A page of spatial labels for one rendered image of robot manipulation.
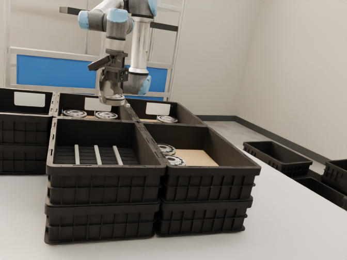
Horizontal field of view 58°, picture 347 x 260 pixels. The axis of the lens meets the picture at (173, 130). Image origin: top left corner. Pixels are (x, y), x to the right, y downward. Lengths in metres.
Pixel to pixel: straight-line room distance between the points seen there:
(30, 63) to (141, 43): 1.65
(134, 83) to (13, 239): 1.03
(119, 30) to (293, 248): 0.95
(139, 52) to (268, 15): 3.69
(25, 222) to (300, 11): 4.36
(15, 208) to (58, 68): 2.26
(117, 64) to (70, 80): 2.00
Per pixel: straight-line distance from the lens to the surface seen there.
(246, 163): 1.02
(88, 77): 3.27
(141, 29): 1.69
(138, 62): 1.70
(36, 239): 0.94
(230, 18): 5.04
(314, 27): 4.61
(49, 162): 0.81
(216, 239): 1.01
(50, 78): 3.21
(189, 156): 1.20
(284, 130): 4.73
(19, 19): 4.00
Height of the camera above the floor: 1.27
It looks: 17 degrees down
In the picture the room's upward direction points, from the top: 9 degrees clockwise
